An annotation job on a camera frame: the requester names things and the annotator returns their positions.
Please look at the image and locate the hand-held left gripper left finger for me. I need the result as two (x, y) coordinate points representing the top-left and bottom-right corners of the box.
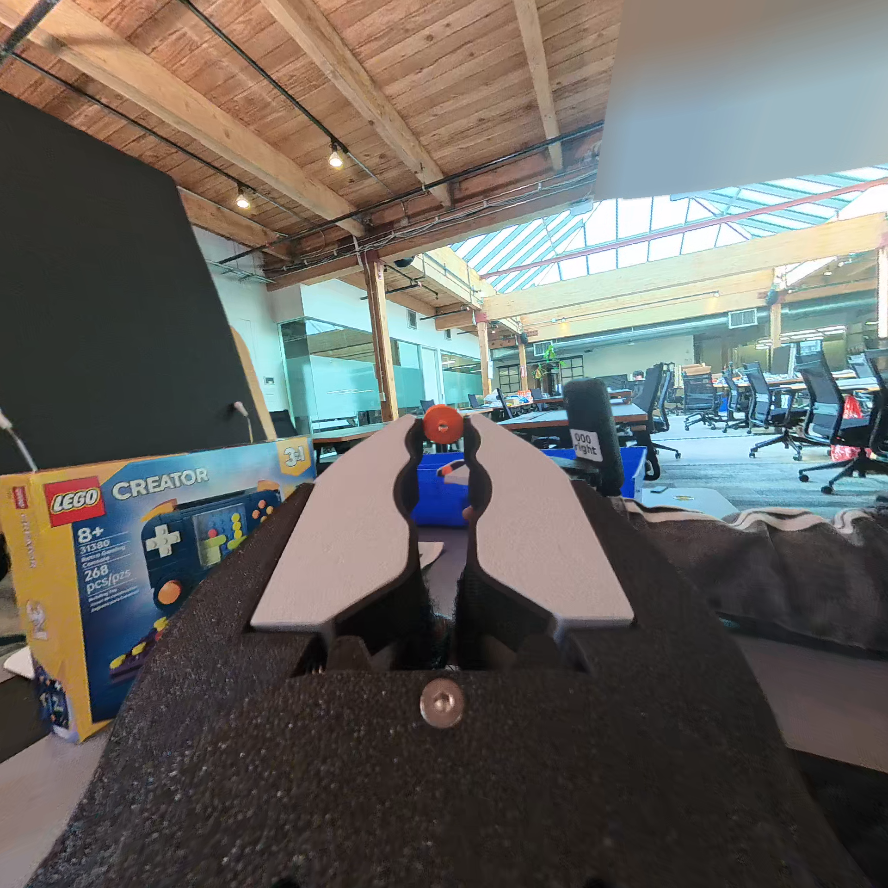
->
(250, 415), (425, 635)

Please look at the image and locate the frosted glass partition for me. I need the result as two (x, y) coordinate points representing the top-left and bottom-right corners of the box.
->
(277, 317), (487, 427)

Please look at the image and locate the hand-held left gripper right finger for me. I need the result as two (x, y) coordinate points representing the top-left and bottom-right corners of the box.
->
(463, 414), (635, 631)

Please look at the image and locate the white cable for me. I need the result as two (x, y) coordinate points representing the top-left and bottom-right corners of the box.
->
(0, 408), (39, 474)

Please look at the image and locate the black flag panel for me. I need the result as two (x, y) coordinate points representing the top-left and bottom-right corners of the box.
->
(0, 90), (269, 474)

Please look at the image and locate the wooden support column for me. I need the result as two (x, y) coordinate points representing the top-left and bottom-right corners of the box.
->
(362, 255), (401, 422)

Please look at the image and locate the orange toy nut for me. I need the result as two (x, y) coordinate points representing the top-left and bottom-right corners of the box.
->
(422, 404), (463, 445)

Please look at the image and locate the toy brick set box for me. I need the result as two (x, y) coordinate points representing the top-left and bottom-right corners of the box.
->
(0, 435), (318, 745)

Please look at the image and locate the blue plastic bin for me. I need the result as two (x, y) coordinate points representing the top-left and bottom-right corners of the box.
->
(411, 446), (648, 530)

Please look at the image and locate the long wooden office desk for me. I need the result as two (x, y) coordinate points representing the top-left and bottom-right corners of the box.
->
(496, 401), (649, 432)

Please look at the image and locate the rounded wooden board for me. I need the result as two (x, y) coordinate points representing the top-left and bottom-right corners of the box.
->
(229, 325), (277, 443)

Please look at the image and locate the row of black office chairs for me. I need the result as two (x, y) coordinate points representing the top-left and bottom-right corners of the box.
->
(628, 343), (888, 495)

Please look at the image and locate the flat white device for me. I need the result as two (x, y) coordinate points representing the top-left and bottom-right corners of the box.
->
(640, 486), (740, 520)

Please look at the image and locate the red bag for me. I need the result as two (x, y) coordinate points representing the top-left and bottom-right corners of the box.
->
(829, 394), (874, 464)

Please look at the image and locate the person's right forearm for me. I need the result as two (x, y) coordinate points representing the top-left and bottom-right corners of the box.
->
(614, 494), (888, 659)

